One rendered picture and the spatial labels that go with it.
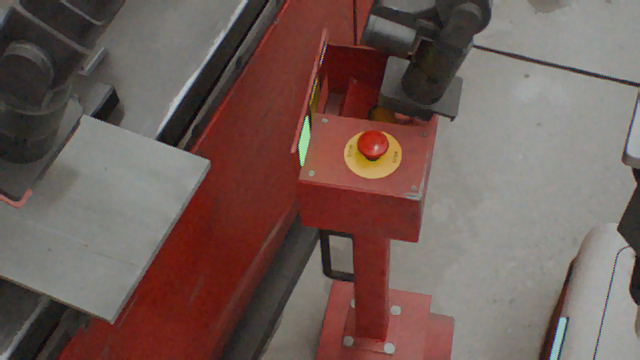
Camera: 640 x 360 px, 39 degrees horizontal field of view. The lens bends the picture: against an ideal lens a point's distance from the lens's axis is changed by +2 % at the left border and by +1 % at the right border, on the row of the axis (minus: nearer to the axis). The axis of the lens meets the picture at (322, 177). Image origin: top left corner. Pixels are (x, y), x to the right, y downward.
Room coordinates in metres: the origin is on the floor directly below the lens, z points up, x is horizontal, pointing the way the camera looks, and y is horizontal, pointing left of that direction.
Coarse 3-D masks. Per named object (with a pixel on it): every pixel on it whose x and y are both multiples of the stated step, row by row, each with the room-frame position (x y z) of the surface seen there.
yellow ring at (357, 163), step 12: (348, 144) 0.64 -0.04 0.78; (396, 144) 0.63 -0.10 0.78; (348, 156) 0.62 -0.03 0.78; (360, 156) 0.62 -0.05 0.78; (384, 156) 0.62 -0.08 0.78; (396, 156) 0.62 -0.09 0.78; (360, 168) 0.60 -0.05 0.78; (372, 168) 0.60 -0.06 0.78; (384, 168) 0.60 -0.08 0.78; (396, 168) 0.60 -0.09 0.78
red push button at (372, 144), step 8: (360, 136) 0.63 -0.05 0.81; (368, 136) 0.63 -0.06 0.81; (376, 136) 0.63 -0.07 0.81; (384, 136) 0.63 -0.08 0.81; (360, 144) 0.62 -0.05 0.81; (368, 144) 0.62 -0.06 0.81; (376, 144) 0.62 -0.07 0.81; (384, 144) 0.62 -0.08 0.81; (360, 152) 0.61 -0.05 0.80; (368, 152) 0.61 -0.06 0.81; (376, 152) 0.61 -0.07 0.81; (384, 152) 0.61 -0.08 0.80
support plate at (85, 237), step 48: (96, 144) 0.52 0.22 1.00; (144, 144) 0.51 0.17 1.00; (48, 192) 0.47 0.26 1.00; (96, 192) 0.46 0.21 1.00; (144, 192) 0.46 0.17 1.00; (192, 192) 0.45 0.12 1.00; (0, 240) 0.42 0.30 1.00; (48, 240) 0.41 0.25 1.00; (96, 240) 0.41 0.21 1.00; (144, 240) 0.40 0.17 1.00; (48, 288) 0.36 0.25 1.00; (96, 288) 0.36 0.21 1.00
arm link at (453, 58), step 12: (420, 36) 0.69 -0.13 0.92; (432, 36) 0.69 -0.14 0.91; (420, 48) 0.70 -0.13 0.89; (432, 48) 0.68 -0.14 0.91; (444, 48) 0.68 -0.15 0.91; (456, 48) 0.68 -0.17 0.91; (468, 48) 0.68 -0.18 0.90; (420, 60) 0.69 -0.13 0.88; (432, 60) 0.68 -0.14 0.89; (444, 60) 0.67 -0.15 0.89; (456, 60) 0.67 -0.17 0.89; (432, 72) 0.67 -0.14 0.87; (444, 72) 0.67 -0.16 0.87
